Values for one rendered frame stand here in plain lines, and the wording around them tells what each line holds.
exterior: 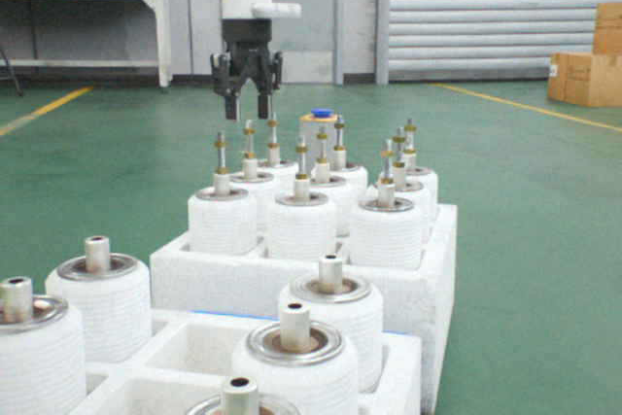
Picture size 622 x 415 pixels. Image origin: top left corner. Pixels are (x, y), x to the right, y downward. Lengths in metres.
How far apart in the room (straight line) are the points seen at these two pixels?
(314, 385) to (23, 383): 0.23
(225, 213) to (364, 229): 0.19
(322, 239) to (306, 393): 0.46
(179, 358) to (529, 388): 0.51
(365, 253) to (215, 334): 0.26
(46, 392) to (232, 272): 0.39
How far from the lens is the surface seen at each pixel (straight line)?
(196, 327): 0.78
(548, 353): 1.17
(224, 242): 0.99
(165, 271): 1.00
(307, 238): 0.95
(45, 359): 0.62
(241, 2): 1.06
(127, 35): 6.07
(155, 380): 0.68
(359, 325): 0.63
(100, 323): 0.71
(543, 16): 6.59
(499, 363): 1.12
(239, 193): 1.01
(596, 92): 4.59
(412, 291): 0.90
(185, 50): 6.04
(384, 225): 0.91
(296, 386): 0.52
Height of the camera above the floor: 0.49
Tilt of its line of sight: 12 degrees down
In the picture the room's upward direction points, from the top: straight up
